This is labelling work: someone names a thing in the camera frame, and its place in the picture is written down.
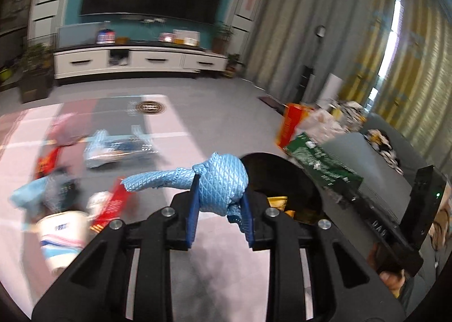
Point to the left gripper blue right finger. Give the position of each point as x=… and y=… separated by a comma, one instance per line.
x=253, y=219

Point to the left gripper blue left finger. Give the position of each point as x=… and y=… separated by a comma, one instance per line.
x=187, y=207

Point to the light blue quilted cloth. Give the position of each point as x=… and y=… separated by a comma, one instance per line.
x=222, y=184

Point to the dark green snack bag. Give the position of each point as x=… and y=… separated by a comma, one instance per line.
x=325, y=170

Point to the black round trash bin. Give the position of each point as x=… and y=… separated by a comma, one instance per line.
x=275, y=176

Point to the person right hand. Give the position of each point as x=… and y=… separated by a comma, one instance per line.
x=400, y=284

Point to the yellow snack bag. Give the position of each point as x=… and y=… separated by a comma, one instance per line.
x=281, y=203

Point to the red cardboard box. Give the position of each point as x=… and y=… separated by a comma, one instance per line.
x=113, y=207

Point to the blue silver foil wrapper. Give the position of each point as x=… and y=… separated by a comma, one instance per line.
x=103, y=148

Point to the round brown floor drain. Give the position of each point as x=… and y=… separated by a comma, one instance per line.
x=150, y=107

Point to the red gift bag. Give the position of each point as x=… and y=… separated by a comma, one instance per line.
x=293, y=115

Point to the pink grey floor mat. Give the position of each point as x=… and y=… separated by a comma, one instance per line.
x=94, y=287

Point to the white paper cup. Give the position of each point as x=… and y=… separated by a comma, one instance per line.
x=62, y=237

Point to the potted plant by cabinet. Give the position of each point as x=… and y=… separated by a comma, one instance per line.
x=233, y=64

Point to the white tv cabinet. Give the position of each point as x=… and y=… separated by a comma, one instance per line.
x=101, y=60

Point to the white boxes on cabinet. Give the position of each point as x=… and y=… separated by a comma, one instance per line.
x=181, y=37

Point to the potted plant on cabinet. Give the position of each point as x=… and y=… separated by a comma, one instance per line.
x=221, y=37

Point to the blue red box on cabinet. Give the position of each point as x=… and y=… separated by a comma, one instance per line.
x=106, y=36

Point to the green plants left of cabinet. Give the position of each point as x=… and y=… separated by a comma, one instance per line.
x=37, y=67

